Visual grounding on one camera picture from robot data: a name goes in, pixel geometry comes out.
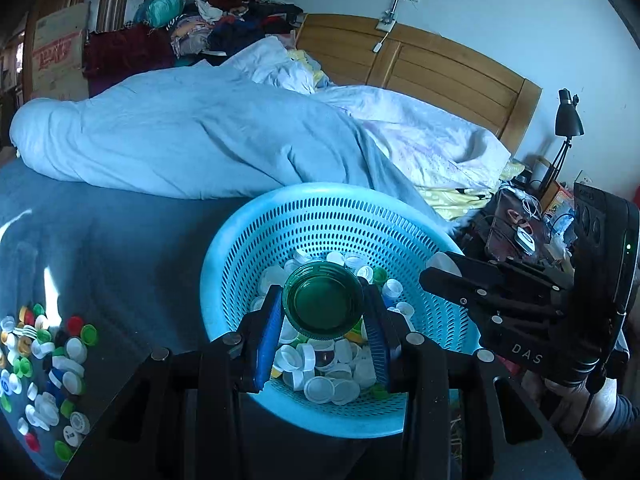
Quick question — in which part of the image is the white open cap centre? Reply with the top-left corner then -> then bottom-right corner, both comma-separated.
65,337 -> 88,364

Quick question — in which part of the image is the red cap near centre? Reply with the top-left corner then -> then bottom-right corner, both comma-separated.
66,315 -> 85,337

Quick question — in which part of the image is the dark green bottle cap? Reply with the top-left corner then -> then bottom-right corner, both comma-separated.
282,261 -> 363,340

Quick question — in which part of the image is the dark red blanket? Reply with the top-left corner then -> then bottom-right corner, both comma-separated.
82,24 -> 175,98

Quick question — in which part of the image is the light blue duvet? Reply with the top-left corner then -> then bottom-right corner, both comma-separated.
10,38 -> 510,209

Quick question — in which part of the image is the person right hand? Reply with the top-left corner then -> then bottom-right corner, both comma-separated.
522,370 -> 617,436

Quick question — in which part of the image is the green cap front left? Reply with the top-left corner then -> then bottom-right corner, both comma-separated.
54,440 -> 74,463

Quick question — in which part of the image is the wooden headboard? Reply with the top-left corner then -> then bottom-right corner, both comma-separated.
296,14 -> 541,154

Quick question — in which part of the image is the red cap at left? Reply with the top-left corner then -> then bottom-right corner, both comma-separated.
24,432 -> 40,453

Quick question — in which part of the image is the black desk lamp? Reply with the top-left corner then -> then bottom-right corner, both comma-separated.
537,88 -> 585,198

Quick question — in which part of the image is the turquoise perforated plastic basket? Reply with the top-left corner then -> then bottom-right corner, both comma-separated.
200,183 -> 480,439

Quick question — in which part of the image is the cardboard box red print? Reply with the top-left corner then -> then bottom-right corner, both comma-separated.
30,3 -> 90,101

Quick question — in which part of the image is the green cap beside red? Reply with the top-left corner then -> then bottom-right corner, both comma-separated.
80,323 -> 99,347

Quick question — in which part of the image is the teal round bag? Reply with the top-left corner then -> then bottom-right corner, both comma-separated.
132,0 -> 186,28

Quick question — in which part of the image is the white printed cap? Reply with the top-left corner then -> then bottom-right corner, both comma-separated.
63,426 -> 84,448

